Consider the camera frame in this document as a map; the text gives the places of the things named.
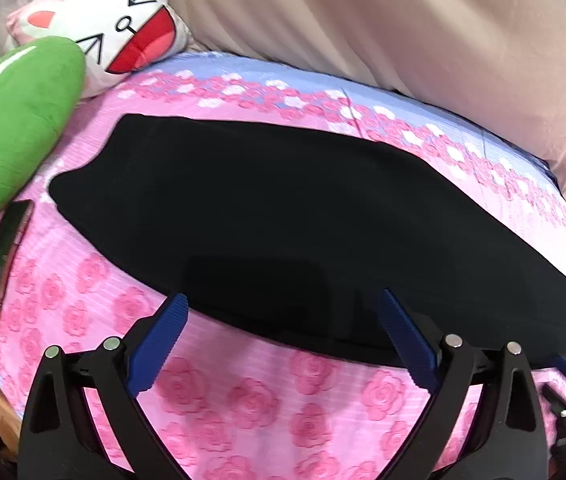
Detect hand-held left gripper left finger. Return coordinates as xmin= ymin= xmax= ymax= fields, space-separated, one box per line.
xmin=19 ymin=292 xmax=190 ymax=480

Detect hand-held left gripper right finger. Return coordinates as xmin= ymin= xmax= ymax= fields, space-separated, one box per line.
xmin=375 ymin=288 xmax=550 ymax=480

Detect black pants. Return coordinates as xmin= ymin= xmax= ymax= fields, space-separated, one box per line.
xmin=49 ymin=114 xmax=566 ymax=367

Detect pink floral bedsheet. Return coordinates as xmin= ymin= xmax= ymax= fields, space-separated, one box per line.
xmin=0 ymin=50 xmax=566 ymax=480

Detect black smartphone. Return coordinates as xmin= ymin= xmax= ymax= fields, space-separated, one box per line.
xmin=0 ymin=199 xmax=35 ymax=325

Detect green plush pillow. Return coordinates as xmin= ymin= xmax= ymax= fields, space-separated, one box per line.
xmin=0 ymin=36 xmax=87 ymax=226

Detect beige fabric drape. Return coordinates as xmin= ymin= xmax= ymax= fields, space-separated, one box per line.
xmin=152 ymin=0 xmax=566 ymax=223

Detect white cat face pillow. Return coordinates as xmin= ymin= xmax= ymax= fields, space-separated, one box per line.
xmin=7 ymin=0 xmax=194 ymax=98

